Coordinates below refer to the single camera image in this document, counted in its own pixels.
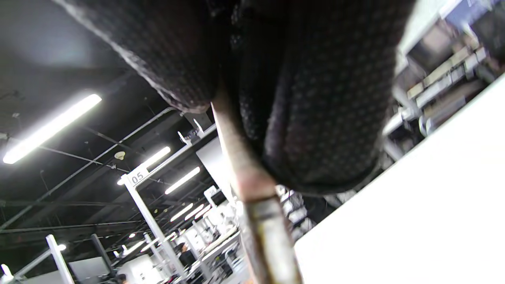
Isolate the person's right hand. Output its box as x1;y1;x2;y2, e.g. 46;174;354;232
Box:
51;0;415;196

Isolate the wooden brush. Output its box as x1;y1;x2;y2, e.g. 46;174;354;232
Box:
211;91;304;284

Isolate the metal storage shelf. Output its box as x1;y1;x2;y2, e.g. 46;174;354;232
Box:
381;0;505;160

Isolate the white hanging panel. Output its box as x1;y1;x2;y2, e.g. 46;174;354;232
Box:
196;136;234;198

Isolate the long ceiling light tube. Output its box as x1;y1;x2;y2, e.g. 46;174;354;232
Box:
142;147;171;168
165;167;200;194
3;94;102;164

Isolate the white metal frame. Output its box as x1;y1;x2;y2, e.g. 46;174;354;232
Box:
120;118;217;278

